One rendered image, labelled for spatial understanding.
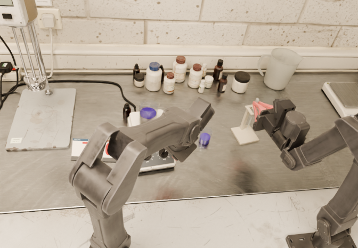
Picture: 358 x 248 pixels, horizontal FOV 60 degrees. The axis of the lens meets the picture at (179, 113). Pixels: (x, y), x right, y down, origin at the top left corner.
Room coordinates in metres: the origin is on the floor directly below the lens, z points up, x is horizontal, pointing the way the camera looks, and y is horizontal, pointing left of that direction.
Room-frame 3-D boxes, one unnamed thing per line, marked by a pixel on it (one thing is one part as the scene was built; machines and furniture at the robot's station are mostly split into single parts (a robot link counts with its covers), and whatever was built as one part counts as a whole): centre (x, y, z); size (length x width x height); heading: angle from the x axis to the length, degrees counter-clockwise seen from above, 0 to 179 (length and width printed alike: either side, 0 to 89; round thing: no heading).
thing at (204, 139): (0.75, -0.11, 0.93); 0.04 x 0.04 x 0.06
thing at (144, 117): (0.72, 0.10, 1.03); 0.07 x 0.06 x 0.08; 110
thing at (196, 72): (1.06, -0.05, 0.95); 0.06 x 0.06 x 0.10
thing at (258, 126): (0.71, -0.30, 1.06); 0.10 x 0.07 x 0.07; 116
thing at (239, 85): (1.09, -0.24, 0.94); 0.07 x 0.07 x 0.07
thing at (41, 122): (0.75, 0.48, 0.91); 0.30 x 0.20 x 0.01; 15
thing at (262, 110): (0.78, -0.28, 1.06); 0.09 x 0.07 x 0.07; 26
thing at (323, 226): (0.43, -0.45, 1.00); 0.09 x 0.06 x 0.06; 120
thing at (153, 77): (1.01, 0.13, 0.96); 0.06 x 0.06 x 0.11
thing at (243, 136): (0.81, -0.26, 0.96); 0.08 x 0.08 x 0.13; 26
